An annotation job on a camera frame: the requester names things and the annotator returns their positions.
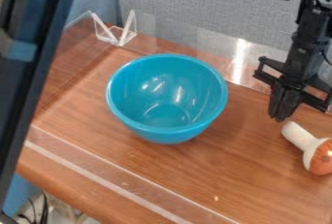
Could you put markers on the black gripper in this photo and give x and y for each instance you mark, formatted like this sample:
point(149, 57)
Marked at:
point(295, 82)

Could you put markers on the white brown toy mushroom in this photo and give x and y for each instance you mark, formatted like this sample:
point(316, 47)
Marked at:
point(316, 148)

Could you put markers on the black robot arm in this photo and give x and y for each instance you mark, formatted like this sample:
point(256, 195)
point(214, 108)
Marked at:
point(31, 27)

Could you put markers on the blue plastic bowl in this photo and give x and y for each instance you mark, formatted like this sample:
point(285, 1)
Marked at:
point(166, 96)

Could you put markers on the clear acrylic back barrier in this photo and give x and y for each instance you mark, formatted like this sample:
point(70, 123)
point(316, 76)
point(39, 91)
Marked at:
point(232, 55)

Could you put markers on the clear acrylic barrier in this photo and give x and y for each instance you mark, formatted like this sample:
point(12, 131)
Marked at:
point(134, 187)
point(232, 55)

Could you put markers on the clear acrylic front barrier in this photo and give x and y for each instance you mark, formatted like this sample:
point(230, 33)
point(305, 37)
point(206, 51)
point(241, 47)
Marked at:
point(134, 187)

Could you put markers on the clear acrylic corner bracket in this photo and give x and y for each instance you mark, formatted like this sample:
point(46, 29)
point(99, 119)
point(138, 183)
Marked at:
point(114, 35)

